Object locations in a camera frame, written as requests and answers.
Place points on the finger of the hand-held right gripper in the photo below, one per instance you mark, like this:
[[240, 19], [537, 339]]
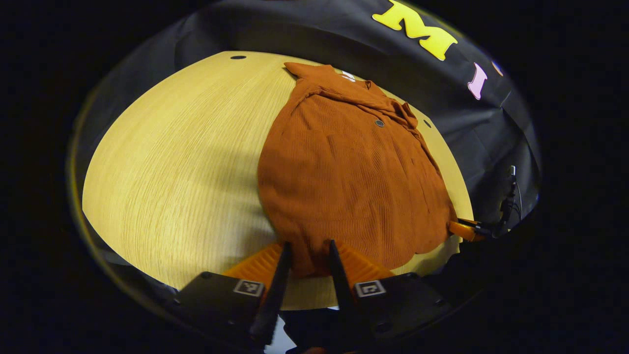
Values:
[[462, 231]]

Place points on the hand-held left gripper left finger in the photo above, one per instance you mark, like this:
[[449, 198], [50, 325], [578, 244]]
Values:
[[277, 290]]

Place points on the white tape strip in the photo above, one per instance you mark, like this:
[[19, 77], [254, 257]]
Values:
[[349, 76]]

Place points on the orange knit cardigan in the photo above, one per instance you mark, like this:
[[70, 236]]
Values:
[[344, 172]]

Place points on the black backdrop cloth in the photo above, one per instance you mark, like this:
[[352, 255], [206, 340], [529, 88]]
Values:
[[295, 29]]

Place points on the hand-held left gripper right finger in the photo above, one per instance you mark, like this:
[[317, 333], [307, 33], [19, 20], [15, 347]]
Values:
[[341, 285]]

